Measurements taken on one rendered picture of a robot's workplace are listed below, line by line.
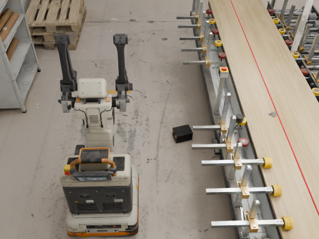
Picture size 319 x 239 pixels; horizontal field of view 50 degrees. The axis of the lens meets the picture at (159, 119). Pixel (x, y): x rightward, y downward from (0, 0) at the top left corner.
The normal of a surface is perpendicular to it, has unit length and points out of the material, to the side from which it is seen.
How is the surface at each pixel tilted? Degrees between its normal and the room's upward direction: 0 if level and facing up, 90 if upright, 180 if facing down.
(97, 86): 47
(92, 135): 82
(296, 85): 0
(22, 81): 0
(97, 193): 90
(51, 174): 0
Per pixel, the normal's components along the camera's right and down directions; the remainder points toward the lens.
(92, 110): 0.04, 0.59
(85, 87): 0.04, 0.03
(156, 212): 0.01, -0.72
